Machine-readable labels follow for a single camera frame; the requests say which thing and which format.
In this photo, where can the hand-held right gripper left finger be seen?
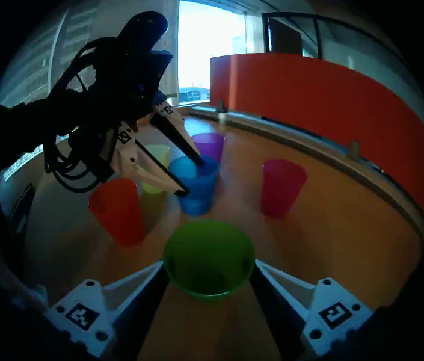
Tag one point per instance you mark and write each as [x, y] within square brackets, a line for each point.
[95, 297]

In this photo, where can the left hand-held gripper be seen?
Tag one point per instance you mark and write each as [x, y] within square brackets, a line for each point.
[121, 82]

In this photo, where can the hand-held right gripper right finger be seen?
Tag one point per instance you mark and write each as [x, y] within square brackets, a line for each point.
[320, 301]

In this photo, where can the blue plastic cup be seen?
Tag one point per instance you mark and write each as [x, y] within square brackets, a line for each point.
[196, 188]

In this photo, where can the green plastic cup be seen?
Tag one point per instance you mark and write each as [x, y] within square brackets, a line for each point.
[208, 259]

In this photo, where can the yellow plastic cup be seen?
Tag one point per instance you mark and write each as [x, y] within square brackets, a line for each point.
[155, 169]

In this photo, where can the purple plastic cup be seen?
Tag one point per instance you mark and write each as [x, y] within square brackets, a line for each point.
[210, 146]

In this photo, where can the red plastic cup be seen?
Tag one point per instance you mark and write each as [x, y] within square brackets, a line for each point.
[119, 210]

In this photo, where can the pink plastic cup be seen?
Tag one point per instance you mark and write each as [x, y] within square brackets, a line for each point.
[281, 188]

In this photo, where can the red desk screen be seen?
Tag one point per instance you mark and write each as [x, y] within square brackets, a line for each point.
[328, 109]

